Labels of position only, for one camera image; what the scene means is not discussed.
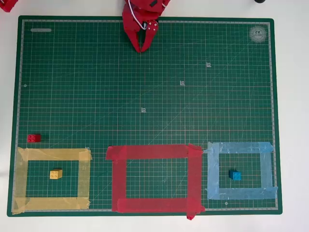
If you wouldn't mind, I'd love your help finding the red lego brick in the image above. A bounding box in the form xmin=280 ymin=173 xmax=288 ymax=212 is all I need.
xmin=27 ymin=134 xmax=42 ymax=144

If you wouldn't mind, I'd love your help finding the yellow tape square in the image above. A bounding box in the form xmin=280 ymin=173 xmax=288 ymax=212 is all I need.
xmin=12 ymin=146 xmax=93 ymax=215

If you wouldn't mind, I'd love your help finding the green cutting mat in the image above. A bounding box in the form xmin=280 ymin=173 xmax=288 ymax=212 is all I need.
xmin=6 ymin=15 xmax=283 ymax=218

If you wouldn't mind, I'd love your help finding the white red black servo cable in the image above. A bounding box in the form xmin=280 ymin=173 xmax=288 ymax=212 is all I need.
xmin=127 ymin=0 xmax=147 ymax=31

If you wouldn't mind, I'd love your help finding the red leader arm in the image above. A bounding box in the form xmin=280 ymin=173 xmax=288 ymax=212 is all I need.
xmin=0 ymin=0 xmax=19 ymax=13

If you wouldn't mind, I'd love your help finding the red tape square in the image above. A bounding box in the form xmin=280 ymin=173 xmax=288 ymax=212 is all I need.
xmin=105 ymin=143 xmax=206 ymax=220

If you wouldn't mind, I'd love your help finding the blue tape square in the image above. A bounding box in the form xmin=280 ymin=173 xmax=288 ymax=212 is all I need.
xmin=203 ymin=141 xmax=279 ymax=201

